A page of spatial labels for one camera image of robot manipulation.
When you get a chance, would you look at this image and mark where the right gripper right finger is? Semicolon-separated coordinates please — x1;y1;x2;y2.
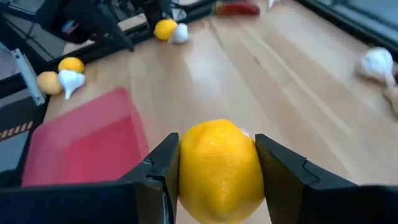
254;133;398;224

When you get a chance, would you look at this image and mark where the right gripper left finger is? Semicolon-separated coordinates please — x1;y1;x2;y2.
0;132;181;224

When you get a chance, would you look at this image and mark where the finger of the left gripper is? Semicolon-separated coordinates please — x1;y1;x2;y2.
93;14;135;52

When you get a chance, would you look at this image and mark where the yellow lemon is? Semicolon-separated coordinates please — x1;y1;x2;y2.
153;18;178;42
177;119;266;224
57;56;85;74

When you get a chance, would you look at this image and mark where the red plastic bin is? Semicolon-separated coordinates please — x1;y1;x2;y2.
21;88;150;187

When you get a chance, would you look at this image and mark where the white garlic bulb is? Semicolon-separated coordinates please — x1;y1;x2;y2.
355;46;397;90
167;22;190;45
58;69;86;101

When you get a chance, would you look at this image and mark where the pale orange lemon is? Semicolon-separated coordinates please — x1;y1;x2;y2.
36;71;63;96

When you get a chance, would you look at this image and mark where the bright red chili pepper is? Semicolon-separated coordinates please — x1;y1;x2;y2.
213;0;261;17

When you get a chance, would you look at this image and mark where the silver metal bracket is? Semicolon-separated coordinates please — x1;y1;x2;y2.
11;48;47;106

